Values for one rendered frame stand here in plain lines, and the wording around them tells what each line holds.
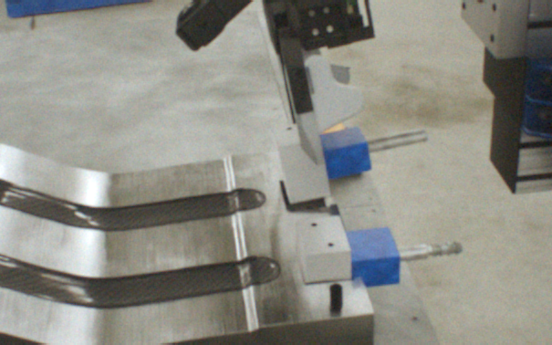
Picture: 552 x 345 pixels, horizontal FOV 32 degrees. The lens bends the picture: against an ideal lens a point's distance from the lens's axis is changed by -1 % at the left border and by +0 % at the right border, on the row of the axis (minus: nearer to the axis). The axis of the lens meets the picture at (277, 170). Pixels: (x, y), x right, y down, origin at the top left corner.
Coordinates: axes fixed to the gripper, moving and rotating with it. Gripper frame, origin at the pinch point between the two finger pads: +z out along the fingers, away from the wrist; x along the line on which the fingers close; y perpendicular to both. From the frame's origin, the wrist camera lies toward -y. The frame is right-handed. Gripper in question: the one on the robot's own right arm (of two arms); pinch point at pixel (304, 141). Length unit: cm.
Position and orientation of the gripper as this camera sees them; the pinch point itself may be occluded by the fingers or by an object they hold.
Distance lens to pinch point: 83.2
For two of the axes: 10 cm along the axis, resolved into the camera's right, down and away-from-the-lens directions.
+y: 9.7, -2.3, 0.2
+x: -1.1, -3.7, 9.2
